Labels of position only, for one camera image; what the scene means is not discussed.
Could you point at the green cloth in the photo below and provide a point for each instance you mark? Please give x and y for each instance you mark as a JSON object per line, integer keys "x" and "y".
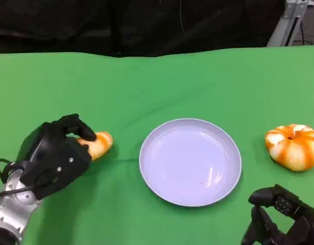
{"x": 146, "y": 89}

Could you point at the orange and white bread roll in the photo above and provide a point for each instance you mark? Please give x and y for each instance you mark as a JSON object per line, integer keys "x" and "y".
{"x": 101, "y": 146}
{"x": 294, "y": 151}

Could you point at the black backdrop curtain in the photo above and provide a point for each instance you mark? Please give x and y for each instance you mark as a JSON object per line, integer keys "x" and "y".
{"x": 121, "y": 25}

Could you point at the grey metal frame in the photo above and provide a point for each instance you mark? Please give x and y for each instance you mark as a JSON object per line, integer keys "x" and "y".
{"x": 287, "y": 25}

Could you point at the lilac plate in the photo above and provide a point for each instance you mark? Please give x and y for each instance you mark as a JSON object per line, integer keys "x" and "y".
{"x": 190, "y": 163}

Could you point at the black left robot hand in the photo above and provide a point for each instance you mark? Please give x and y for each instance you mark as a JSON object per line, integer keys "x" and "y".
{"x": 54, "y": 160}

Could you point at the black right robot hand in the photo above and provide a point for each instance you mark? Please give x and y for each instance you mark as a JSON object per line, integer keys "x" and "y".
{"x": 307, "y": 224}

